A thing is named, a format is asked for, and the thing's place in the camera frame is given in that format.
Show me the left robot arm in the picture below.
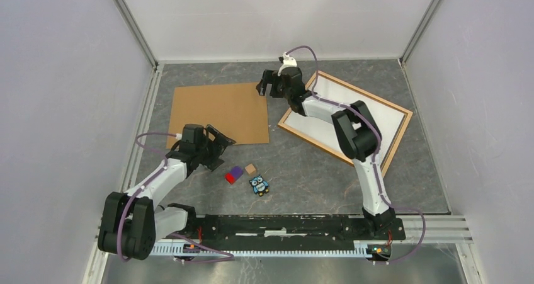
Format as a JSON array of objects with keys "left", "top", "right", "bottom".
[{"left": 97, "top": 124, "right": 235, "bottom": 262}]

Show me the white toothed cable tray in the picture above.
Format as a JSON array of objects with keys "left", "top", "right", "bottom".
[{"left": 150, "top": 239, "right": 372, "bottom": 259}]

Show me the brown cardboard backing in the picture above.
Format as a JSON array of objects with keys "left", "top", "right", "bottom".
[{"left": 168, "top": 82, "right": 270, "bottom": 145}]

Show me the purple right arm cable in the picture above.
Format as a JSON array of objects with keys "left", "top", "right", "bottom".
[{"left": 285, "top": 45, "right": 427, "bottom": 265}]

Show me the blue owl figure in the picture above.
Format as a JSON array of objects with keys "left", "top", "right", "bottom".
[{"left": 249, "top": 174, "right": 270, "bottom": 197}]

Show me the small tan wooden cube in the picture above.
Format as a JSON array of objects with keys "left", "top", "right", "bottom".
[{"left": 244, "top": 164, "right": 257, "bottom": 175}]

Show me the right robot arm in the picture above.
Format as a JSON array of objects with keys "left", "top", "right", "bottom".
[{"left": 256, "top": 67, "right": 396, "bottom": 239}]

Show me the wooden picture frame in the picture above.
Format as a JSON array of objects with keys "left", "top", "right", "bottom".
[{"left": 278, "top": 70, "right": 414, "bottom": 178}]

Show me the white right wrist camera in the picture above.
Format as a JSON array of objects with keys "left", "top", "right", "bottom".
[{"left": 277, "top": 52, "right": 297, "bottom": 76}]

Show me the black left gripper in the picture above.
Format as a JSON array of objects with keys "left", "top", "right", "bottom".
[{"left": 196, "top": 125, "right": 236, "bottom": 172}]

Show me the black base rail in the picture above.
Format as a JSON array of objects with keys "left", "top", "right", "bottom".
[{"left": 181, "top": 214, "right": 406, "bottom": 251}]

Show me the printed photo sheet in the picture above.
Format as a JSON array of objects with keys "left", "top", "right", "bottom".
[{"left": 283, "top": 76, "right": 407, "bottom": 166}]

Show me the red and purple block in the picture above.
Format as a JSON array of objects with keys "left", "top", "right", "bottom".
[{"left": 225, "top": 166, "right": 244, "bottom": 185}]

